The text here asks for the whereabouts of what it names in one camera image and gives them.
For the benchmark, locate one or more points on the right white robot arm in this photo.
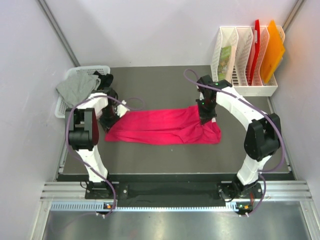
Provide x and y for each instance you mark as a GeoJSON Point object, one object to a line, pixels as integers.
{"type": "Point", "coordinates": [263, 131]}

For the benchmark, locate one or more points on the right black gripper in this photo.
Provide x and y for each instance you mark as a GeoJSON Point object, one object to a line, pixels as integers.
{"type": "Point", "coordinates": [205, 117]}

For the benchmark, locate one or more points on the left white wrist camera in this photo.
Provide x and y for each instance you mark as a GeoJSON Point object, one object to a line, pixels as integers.
{"type": "Point", "coordinates": [122, 109]}

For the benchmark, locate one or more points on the white laundry basket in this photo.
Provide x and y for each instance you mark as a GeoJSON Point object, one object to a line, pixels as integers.
{"type": "Point", "coordinates": [61, 106]}

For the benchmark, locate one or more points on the white file organizer rack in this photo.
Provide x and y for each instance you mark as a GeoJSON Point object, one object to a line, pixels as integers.
{"type": "Point", "coordinates": [242, 39]}

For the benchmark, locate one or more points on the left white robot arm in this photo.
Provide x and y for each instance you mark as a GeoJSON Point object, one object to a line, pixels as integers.
{"type": "Point", "coordinates": [82, 136]}

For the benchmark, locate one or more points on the red folder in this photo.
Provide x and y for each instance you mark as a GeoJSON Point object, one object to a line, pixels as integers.
{"type": "Point", "coordinates": [254, 52]}

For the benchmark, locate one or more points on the magenta t shirt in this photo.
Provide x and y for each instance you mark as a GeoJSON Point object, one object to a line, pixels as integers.
{"type": "Point", "coordinates": [164, 127]}

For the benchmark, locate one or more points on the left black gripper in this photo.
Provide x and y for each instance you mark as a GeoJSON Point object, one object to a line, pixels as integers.
{"type": "Point", "coordinates": [107, 125]}

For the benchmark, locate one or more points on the green book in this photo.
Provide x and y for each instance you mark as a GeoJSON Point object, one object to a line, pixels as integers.
{"type": "Point", "coordinates": [226, 57]}

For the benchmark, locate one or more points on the orange folder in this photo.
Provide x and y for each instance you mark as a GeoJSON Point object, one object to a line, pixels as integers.
{"type": "Point", "coordinates": [274, 51]}

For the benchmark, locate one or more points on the black t shirt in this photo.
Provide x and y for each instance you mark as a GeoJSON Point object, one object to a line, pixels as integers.
{"type": "Point", "coordinates": [105, 80]}

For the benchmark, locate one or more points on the grey t shirt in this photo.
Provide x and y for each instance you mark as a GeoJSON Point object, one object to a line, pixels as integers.
{"type": "Point", "coordinates": [77, 87]}

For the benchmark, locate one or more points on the aluminium frame rail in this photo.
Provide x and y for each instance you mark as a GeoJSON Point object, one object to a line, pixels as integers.
{"type": "Point", "coordinates": [275, 210]}

